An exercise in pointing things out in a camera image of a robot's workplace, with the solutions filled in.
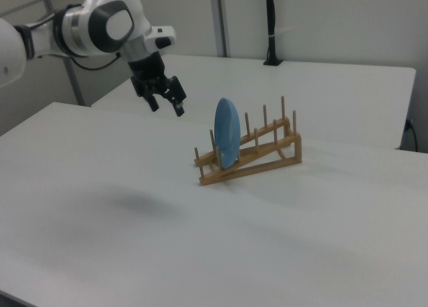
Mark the blue round plate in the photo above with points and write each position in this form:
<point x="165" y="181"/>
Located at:
<point x="227" y="133"/>

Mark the wooden plate rack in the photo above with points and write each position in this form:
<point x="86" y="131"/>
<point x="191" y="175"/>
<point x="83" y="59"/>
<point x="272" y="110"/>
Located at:
<point x="297" y="150"/>

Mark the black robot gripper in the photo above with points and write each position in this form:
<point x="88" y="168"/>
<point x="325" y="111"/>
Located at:
<point x="147" y="73"/>

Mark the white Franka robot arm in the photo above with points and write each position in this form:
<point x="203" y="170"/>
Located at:
<point x="100" y="6"/>

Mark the black camera pole with white tie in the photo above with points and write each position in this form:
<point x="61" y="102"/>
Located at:
<point x="271" y="19"/>

